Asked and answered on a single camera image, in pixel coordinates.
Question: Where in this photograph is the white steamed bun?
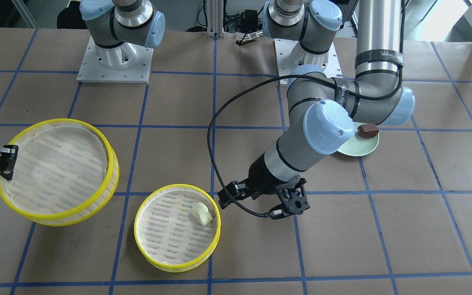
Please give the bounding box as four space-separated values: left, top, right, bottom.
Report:
191 202 213 227

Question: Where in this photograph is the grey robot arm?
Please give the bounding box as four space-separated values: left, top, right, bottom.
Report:
77 0 310 220
0 0 405 180

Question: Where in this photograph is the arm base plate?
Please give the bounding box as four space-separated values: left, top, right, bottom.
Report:
274 39 343 78
76 37 154 84

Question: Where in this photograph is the aluminium frame post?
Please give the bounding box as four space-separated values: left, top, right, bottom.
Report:
204 0 225 39

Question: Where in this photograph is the light green plate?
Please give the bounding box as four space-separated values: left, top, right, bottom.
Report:
338 122 380 157

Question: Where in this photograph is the brown steamed bun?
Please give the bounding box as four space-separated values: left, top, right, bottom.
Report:
356 123 379 138

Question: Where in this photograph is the yellow steamer layer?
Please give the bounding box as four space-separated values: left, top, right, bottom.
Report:
0 119 120 226
134 184 221 272

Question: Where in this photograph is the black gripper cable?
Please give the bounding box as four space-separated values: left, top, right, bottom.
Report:
207 0 407 218

